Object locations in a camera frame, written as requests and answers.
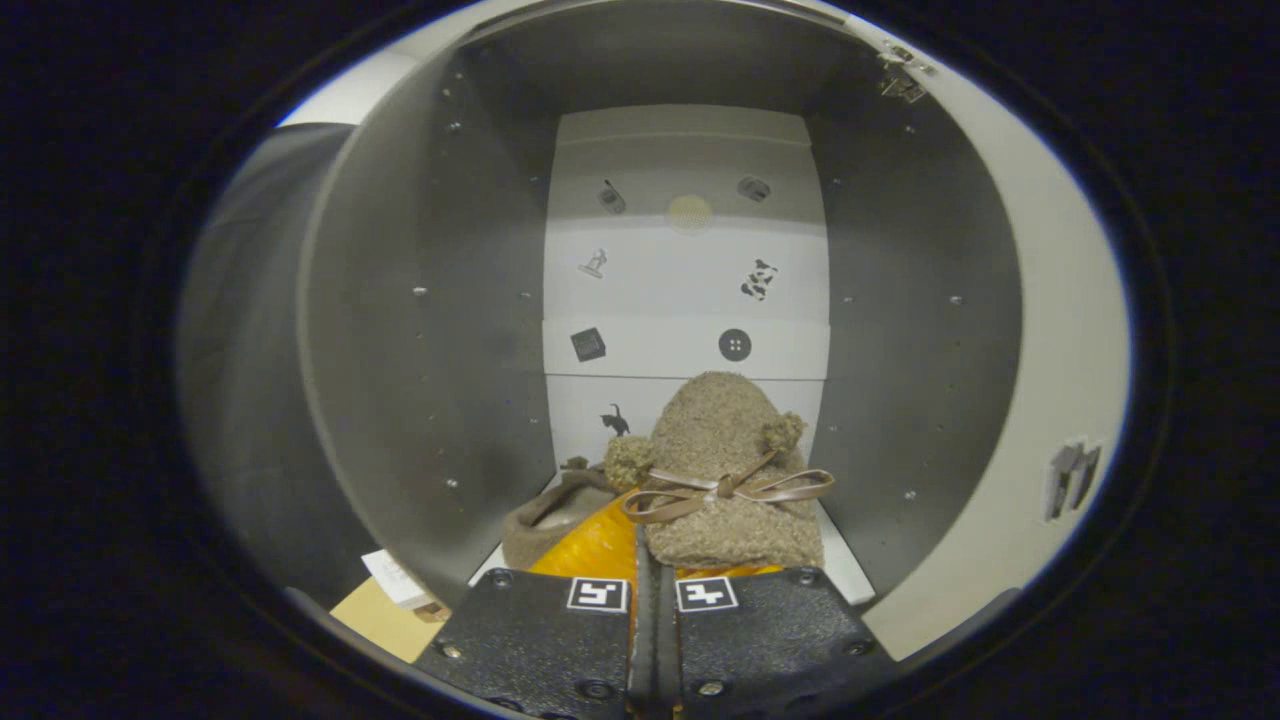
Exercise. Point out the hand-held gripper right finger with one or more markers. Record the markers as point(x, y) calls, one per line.
point(770, 640)

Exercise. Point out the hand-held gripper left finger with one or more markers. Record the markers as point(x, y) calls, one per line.
point(530, 650)

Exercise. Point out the brown fuzzy shoe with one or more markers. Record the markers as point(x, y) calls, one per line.
point(720, 430)
point(545, 525)

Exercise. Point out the dark grey shoe cabinet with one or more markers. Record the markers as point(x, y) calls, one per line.
point(420, 350)

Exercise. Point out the metal door hinge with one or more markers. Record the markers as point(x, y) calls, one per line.
point(900, 85)

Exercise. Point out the white book with photo cover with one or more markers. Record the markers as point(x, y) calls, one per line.
point(392, 578)

